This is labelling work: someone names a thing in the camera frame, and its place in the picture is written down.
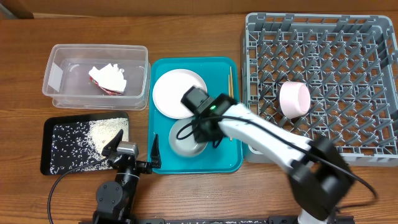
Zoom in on grey bowl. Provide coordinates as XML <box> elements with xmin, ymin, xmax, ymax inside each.
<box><xmin>169</xmin><ymin>118</ymin><xmax>207</xmax><ymax>157</ymax></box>

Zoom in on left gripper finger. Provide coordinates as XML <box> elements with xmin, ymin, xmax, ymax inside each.
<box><xmin>101</xmin><ymin>129</ymin><xmax>124</xmax><ymax>157</ymax></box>
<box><xmin>150</xmin><ymin>134</ymin><xmax>162</xmax><ymax>169</ymax></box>

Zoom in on black tray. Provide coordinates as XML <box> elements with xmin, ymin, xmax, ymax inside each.
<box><xmin>40</xmin><ymin>111</ymin><xmax>129</xmax><ymax>175</ymax></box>

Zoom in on clear plastic bin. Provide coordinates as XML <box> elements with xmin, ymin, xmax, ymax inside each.
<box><xmin>42</xmin><ymin>44</ymin><xmax>150</xmax><ymax>110</ymax></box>

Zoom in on teal plastic tray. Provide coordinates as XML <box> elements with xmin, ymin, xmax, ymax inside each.
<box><xmin>148</xmin><ymin>57</ymin><xmax>243</xmax><ymax>174</ymax></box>

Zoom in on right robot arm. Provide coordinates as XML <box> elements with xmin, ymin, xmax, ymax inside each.
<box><xmin>181</xmin><ymin>86</ymin><xmax>354</xmax><ymax>223</ymax></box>

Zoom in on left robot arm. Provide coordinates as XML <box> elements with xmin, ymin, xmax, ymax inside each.
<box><xmin>93</xmin><ymin>130</ymin><xmax>162</xmax><ymax>223</ymax></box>

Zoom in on grey dish rack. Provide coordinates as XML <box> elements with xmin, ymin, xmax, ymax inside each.
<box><xmin>241</xmin><ymin>12</ymin><xmax>397</xmax><ymax>167</ymax></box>

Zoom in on red snack wrapper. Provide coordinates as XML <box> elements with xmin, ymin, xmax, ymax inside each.
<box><xmin>90</xmin><ymin>78</ymin><xmax>123</xmax><ymax>96</ymax></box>

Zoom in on white napkin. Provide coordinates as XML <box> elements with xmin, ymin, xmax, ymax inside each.
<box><xmin>88</xmin><ymin>63</ymin><xmax>127</xmax><ymax>93</ymax></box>

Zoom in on white round plate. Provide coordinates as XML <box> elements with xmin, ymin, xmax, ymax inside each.
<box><xmin>152</xmin><ymin>69</ymin><xmax>207</xmax><ymax>119</ymax></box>

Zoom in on white pink bowl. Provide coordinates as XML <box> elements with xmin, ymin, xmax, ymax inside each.
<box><xmin>279</xmin><ymin>82</ymin><xmax>311</xmax><ymax>119</ymax></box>

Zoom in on white rice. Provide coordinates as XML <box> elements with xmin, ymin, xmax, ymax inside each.
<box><xmin>49</xmin><ymin>118</ymin><xmax>129</xmax><ymax>175</ymax></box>

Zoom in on wooden chopstick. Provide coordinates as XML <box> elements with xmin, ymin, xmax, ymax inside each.
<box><xmin>229</xmin><ymin>67</ymin><xmax>234</xmax><ymax>98</ymax></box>
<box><xmin>228</xmin><ymin>74</ymin><xmax>233</xmax><ymax>98</ymax></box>

